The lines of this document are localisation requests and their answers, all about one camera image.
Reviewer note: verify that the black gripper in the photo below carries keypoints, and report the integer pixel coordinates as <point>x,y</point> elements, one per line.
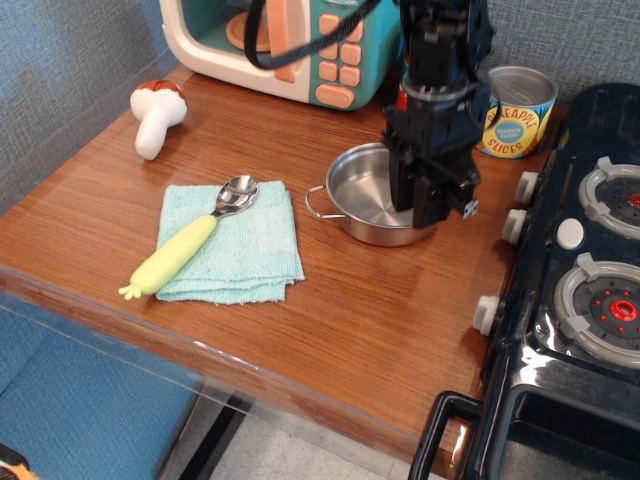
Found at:
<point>431,144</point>

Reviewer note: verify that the stainless steel pot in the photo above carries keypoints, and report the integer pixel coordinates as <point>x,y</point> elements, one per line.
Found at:
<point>358,185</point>

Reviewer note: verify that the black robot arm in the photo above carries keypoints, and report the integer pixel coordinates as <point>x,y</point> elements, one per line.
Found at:
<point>446,41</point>

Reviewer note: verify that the tomato sauce can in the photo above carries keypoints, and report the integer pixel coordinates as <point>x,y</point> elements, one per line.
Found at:
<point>401,99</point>

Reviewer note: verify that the pineapple slices can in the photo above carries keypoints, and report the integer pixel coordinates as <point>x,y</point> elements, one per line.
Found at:
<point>521,103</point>

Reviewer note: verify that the teal toy microwave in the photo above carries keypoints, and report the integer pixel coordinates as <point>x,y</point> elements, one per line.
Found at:
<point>208,38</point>

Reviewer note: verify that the light blue folded cloth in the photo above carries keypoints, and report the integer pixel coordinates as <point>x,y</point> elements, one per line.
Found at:
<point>250,257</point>

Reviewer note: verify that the black toy stove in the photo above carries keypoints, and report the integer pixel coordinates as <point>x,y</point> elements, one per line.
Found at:
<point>560,396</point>

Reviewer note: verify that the plush mushroom toy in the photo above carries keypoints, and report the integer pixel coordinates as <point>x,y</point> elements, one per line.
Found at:
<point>157,105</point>

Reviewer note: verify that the orange object at corner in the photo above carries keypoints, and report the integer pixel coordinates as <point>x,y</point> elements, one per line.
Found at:
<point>16,472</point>

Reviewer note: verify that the spoon with yellow-green handle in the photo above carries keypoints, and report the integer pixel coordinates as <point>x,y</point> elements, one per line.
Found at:
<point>234,197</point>

